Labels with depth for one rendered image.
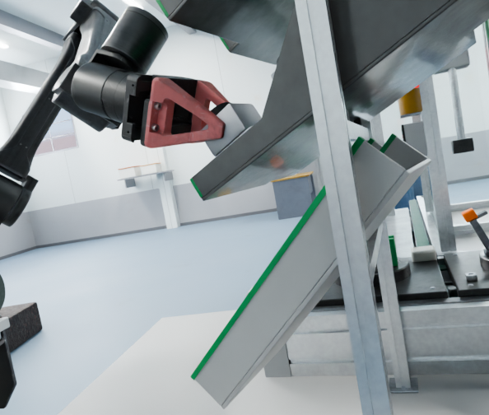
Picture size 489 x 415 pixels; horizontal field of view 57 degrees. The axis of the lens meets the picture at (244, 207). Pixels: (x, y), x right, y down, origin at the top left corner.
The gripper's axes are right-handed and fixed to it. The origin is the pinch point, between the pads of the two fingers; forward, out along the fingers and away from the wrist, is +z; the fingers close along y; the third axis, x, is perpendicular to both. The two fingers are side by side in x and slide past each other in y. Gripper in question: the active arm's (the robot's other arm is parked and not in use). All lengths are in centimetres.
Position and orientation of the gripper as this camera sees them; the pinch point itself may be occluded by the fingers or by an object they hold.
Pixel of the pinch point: (230, 128)
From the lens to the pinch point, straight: 44.7
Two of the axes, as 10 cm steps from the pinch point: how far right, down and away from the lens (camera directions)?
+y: 5.1, -1.9, 8.4
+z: 8.4, 3.2, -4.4
